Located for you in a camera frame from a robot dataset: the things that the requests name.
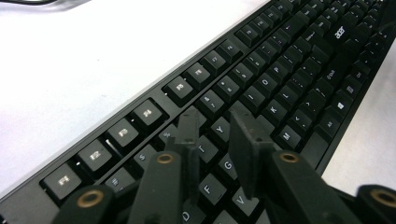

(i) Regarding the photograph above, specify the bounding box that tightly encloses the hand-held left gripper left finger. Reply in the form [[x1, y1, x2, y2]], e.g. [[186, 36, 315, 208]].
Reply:
[[165, 108, 201, 203]]

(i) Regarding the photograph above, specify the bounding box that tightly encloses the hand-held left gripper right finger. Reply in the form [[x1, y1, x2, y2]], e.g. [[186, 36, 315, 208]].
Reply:
[[228, 110, 276, 201]]

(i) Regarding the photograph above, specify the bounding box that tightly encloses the black computer keyboard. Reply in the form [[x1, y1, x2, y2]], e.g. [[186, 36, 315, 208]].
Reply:
[[0, 0, 396, 224]]

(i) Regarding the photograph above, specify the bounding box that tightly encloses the black keyboard cable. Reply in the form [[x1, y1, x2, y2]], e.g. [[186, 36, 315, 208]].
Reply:
[[0, 0, 58, 6]]

